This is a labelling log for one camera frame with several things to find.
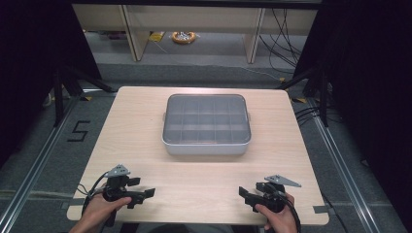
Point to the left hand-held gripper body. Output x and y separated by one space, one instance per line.
115 190

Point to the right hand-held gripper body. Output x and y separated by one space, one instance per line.
272 195

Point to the person's right hand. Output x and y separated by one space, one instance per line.
279 218

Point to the person's left hand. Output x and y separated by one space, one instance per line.
98 208

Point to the grey compartment storage box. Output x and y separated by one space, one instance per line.
207 149

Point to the clear box lid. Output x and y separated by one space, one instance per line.
207 119

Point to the yellow floor tape piece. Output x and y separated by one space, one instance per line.
299 100
86 98

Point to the black metal stand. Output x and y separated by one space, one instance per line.
324 97
59 97

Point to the yellow packet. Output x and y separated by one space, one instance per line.
156 36

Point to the black curtain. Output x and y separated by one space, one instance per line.
372 81
32 64

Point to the orange tape roll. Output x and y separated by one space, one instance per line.
183 37

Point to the aluminium floor rail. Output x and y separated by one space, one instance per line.
39 168
343 174

